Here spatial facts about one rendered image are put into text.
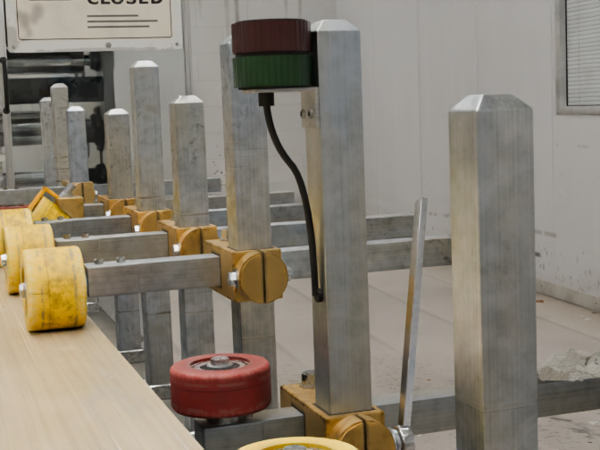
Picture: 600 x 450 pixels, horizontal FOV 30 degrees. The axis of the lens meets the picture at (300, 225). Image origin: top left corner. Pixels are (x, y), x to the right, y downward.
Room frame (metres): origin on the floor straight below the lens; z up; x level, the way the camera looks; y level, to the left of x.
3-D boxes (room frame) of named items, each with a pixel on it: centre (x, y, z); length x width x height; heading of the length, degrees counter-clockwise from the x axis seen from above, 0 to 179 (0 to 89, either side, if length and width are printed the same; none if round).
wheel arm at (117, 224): (1.63, 0.17, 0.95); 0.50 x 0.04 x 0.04; 109
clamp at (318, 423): (0.89, -0.02, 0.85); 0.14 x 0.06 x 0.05; 19
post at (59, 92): (2.52, 0.53, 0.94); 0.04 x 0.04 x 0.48; 19
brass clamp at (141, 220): (1.60, 0.22, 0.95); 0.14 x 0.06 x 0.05; 19
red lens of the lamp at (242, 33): (0.85, 0.02, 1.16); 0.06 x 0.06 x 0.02
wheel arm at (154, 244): (1.40, 0.09, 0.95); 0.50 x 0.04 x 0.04; 109
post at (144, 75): (1.58, 0.21, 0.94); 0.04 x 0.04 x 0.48; 19
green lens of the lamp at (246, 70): (0.85, 0.02, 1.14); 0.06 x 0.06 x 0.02
